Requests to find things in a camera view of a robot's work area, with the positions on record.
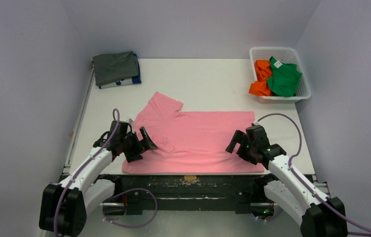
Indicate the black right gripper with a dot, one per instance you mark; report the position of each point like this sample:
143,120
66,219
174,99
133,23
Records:
242,149

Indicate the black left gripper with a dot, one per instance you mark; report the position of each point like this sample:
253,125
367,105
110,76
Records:
145,142

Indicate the pink t-shirt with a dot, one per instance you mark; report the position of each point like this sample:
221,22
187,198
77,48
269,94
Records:
189,142

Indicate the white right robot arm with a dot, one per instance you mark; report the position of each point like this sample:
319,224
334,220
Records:
316,214

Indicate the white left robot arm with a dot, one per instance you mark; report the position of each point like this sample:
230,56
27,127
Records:
66,205

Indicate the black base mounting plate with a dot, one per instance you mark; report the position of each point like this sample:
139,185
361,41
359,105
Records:
209,193

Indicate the brown tape piece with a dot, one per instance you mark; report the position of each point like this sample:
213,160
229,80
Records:
190,178

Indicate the folded blue t-shirt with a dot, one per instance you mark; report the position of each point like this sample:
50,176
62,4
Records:
137,79

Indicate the folded white t-shirt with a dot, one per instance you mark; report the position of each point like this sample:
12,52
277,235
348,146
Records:
117,84

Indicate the white plastic basket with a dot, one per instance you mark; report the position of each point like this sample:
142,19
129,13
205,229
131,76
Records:
284,55

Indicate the orange t-shirt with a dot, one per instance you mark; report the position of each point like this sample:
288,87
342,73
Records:
263,72

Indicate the green t-shirt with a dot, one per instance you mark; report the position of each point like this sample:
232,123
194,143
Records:
285,78

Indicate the folded grey t-shirt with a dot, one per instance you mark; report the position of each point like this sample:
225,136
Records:
110,68

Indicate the aluminium frame rail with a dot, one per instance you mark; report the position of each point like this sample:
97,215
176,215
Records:
66,170

